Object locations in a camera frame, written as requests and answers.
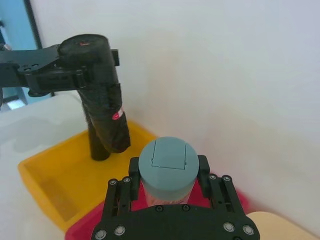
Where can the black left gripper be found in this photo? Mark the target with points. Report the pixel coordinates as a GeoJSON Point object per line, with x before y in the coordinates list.
{"type": "Point", "coordinates": [10, 75]}

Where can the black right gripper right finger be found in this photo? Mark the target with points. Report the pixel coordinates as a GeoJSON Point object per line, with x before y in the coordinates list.
{"type": "Point", "coordinates": [222, 196]}

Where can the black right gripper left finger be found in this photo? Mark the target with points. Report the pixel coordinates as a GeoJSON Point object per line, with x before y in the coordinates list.
{"type": "Point", "coordinates": [119, 197]}

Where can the black umbrella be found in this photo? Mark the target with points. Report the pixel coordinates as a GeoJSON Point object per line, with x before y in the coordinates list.
{"type": "Point", "coordinates": [100, 82]}

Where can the pink bottle with grey cap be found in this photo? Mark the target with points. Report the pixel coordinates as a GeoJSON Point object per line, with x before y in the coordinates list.
{"type": "Point", "coordinates": [168, 170]}

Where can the red plastic tray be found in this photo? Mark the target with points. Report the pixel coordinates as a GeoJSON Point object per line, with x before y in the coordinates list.
{"type": "Point", "coordinates": [82, 222]}

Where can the blue background panel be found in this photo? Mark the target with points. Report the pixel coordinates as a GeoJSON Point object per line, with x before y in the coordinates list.
{"type": "Point", "coordinates": [15, 25]}

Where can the yellow plastic tray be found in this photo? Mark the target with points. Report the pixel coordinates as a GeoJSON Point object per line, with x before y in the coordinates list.
{"type": "Point", "coordinates": [62, 180]}

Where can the white table cloth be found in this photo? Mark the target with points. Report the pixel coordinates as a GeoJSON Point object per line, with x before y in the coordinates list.
{"type": "Point", "coordinates": [15, 212]}

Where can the black upright post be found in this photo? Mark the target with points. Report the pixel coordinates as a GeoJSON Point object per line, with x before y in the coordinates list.
{"type": "Point", "coordinates": [33, 22]}

